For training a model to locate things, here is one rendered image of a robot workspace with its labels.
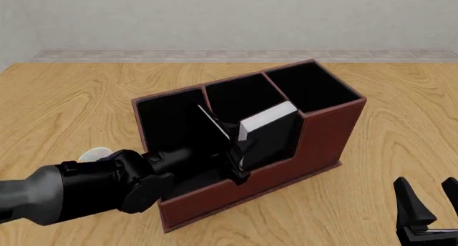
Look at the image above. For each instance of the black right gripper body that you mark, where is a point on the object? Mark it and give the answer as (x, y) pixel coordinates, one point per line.
(429, 236)

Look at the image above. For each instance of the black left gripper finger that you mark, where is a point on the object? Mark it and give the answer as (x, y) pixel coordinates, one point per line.
(242, 151)
(227, 126)

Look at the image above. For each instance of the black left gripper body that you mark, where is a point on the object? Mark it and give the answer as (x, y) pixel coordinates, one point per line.
(232, 152)

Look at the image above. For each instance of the black book with white pages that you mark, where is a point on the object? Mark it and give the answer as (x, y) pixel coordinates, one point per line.
(272, 138)

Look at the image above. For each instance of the grey and black left robot arm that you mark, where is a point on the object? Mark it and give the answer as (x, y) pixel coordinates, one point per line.
(39, 192)

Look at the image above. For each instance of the small pale grey flat plate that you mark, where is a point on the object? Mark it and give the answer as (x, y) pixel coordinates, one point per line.
(96, 153)

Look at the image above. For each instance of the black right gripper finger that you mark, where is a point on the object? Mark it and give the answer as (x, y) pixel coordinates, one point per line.
(452, 189)
(412, 203)

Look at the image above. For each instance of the red-brown desk caddy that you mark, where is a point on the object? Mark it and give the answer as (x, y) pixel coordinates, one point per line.
(322, 138)

